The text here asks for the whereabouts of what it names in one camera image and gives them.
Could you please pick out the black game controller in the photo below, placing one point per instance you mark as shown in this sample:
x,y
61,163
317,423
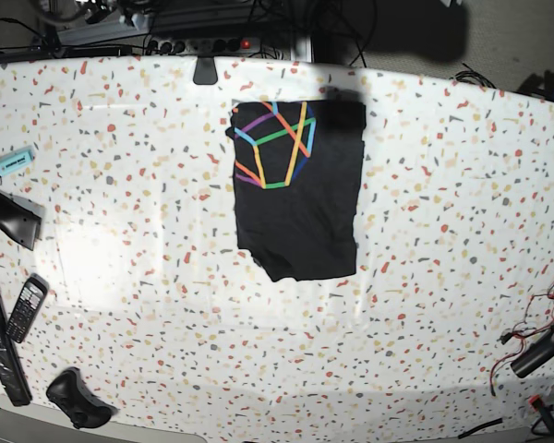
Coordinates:
x,y
71,395

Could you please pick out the black power strip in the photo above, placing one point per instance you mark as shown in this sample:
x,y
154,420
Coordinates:
x,y
204,46

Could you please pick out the red handled tool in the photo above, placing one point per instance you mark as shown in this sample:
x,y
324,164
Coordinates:
x,y
545,415

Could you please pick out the black cable strip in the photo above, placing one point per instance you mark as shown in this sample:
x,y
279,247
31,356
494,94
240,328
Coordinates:
x,y
479,428

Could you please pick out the black cylinder tool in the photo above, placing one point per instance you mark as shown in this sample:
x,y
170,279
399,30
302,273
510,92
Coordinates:
x,y
538,354

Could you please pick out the black T-shirt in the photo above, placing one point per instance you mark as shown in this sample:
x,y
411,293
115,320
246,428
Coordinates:
x,y
297,175

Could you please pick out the long black bar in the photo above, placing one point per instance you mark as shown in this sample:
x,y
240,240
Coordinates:
x,y
12,376

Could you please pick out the black handheld scanner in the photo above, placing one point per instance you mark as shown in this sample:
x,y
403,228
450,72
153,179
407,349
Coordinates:
x,y
21,219

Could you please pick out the teal highlighter marker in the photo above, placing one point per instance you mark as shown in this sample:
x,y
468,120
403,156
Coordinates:
x,y
15,161

